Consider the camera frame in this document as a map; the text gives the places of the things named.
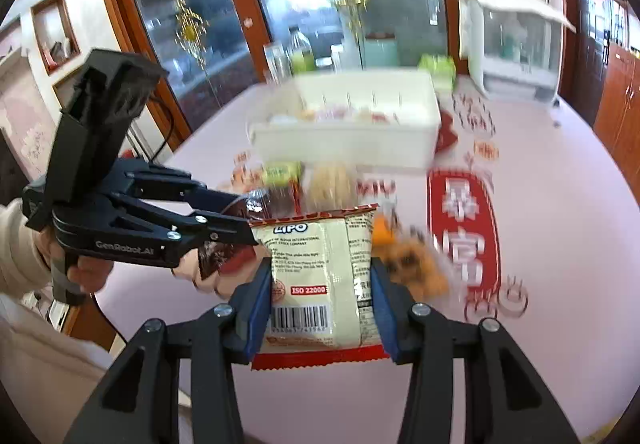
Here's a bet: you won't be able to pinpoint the orange pastry clear packet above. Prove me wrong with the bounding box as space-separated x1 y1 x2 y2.
372 224 449 303

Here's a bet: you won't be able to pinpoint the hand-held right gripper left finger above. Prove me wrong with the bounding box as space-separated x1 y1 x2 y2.
62 259 274 444

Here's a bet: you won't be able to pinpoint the person's left hand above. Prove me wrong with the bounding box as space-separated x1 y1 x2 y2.
37 226 114 296

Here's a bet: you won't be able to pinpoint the dark red snack packet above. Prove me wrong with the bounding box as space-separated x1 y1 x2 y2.
197 241 258 292

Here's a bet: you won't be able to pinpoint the clear glass cup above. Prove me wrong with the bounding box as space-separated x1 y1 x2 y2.
262 41 293 85

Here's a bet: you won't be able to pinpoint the person's left forearm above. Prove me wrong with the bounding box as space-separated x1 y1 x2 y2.
0 198 56 296

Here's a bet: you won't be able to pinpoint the white red-edged snack packet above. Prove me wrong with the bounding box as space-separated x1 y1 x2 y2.
250 203 393 371

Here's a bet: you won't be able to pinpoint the green label plastic bottle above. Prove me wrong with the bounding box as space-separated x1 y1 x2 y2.
287 26 316 75

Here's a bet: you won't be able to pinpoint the brown wooden cabinets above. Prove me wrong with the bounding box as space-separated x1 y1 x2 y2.
592 0 640 165

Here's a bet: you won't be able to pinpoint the clear rice cracker packet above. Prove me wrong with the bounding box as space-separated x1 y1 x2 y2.
305 161 358 212

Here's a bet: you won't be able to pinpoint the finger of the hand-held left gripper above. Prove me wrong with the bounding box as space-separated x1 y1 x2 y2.
125 168 245 214
119 195 259 251

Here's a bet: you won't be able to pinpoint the green tissue pack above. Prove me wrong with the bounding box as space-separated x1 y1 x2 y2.
417 53 457 92

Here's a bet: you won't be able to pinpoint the black cable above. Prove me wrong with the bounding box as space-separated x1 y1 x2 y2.
147 94 176 165

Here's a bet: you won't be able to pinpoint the white cup cabinet appliance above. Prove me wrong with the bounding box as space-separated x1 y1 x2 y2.
457 0 576 102

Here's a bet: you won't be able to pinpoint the mint green canister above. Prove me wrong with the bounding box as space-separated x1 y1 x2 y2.
364 36 398 70

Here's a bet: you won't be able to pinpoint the white plastic bin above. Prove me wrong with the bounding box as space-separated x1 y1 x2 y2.
248 69 442 175

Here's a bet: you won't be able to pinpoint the green snack packet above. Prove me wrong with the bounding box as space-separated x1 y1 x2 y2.
262 161 303 187

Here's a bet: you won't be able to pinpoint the brown cake snack packet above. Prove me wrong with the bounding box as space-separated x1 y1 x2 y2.
247 186 306 220

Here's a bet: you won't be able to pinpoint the person's beige clothing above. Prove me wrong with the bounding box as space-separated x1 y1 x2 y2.
0 294 126 444

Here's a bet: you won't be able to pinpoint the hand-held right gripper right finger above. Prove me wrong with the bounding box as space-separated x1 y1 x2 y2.
369 263 582 444

